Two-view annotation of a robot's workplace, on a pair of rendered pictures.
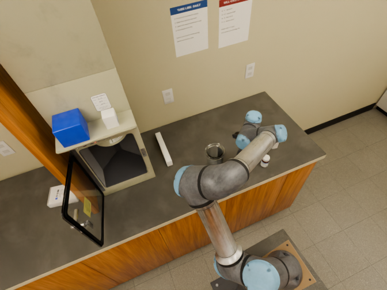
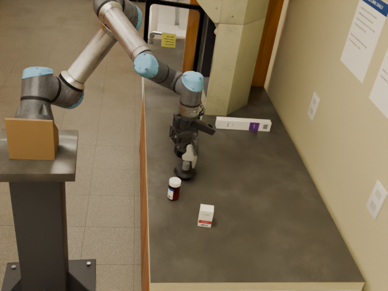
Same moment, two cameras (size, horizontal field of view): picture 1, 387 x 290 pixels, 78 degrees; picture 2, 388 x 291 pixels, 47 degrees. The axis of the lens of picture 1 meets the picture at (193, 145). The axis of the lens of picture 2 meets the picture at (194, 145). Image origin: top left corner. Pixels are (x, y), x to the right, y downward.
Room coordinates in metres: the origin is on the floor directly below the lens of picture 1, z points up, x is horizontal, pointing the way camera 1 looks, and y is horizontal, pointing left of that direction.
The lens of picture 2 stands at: (0.99, -1.71, 2.03)
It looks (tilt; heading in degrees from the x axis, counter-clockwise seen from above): 33 degrees down; 97
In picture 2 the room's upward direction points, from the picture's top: 9 degrees clockwise
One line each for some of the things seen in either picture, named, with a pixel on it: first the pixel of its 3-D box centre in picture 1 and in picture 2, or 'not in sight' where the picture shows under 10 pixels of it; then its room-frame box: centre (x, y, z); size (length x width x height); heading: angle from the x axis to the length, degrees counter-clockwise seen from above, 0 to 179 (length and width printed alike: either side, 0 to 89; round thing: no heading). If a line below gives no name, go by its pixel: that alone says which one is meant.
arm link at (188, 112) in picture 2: not in sight; (189, 108); (0.79, -0.30, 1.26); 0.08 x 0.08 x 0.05
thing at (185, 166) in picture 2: not in sight; (185, 168); (0.80, -0.27, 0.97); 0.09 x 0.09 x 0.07
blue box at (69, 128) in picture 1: (71, 128); not in sight; (0.67, 0.46, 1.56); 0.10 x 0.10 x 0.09; 17
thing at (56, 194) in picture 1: (63, 194); not in sight; (0.73, 0.80, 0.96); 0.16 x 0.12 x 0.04; 98
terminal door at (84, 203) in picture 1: (87, 202); (172, 40); (0.53, 0.53, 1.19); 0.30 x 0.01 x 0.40; 7
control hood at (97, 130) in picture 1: (99, 137); (203, 0); (0.69, 0.39, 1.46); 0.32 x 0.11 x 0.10; 107
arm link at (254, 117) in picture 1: (252, 122); (191, 88); (0.79, -0.30, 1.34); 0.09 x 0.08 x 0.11; 149
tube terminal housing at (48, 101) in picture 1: (105, 129); (236, 31); (0.86, 0.44, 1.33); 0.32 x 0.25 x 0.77; 107
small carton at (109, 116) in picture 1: (110, 118); not in sight; (0.71, 0.32, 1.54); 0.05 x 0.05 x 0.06; 15
